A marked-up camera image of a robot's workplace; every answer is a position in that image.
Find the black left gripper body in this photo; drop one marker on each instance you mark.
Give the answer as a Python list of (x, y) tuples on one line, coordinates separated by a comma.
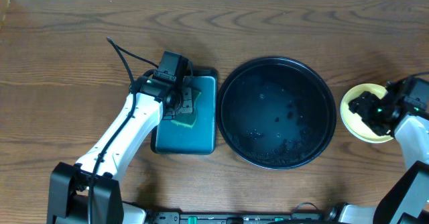
[(187, 100)]

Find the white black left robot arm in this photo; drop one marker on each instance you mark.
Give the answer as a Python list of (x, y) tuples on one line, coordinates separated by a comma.
[(89, 190)]

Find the yellow plate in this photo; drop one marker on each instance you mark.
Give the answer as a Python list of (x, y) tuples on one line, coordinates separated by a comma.
[(353, 122)]

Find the black round tray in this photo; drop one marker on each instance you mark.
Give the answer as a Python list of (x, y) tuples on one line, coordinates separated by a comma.
[(276, 113)]

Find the teal rectangular water tray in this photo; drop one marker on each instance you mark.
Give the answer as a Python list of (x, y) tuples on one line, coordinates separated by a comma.
[(169, 138)]

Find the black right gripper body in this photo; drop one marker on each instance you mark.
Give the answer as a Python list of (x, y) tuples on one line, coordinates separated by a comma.
[(372, 112)]

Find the green and yellow sponge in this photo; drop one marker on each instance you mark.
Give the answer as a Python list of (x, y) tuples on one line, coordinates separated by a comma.
[(187, 116)]

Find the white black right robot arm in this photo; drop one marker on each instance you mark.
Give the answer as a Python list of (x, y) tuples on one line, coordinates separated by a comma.
[(402, 115)]

